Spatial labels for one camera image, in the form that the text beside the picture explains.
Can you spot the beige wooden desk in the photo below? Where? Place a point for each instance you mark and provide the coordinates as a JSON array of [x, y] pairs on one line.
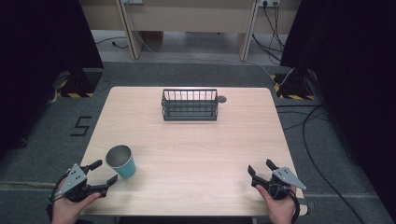
[[186, 15]]

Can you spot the person's left hand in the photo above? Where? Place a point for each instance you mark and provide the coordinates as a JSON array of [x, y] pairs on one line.
[[67, 210]]

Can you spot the teal cup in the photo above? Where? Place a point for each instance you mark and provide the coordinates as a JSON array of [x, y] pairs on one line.
[[122, 161]]

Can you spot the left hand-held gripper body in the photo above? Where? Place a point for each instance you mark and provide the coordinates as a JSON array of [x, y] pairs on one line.
[[73, 179]]

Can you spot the person's right hand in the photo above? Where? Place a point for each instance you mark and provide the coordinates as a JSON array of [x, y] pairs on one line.
[[278, 208]]

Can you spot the white wall socket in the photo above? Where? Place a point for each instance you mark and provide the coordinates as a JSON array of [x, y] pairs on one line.
[[269, 2]]

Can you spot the black curtain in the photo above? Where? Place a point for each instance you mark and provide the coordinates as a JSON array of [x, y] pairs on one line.
[[351, 77], [37, 62]]

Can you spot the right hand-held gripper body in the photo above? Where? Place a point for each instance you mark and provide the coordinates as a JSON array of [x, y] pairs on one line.
[[288, 178]]

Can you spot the black stand base striped tape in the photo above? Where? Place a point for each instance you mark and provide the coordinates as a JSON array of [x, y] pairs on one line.
[[294, 87], [82, 84]]

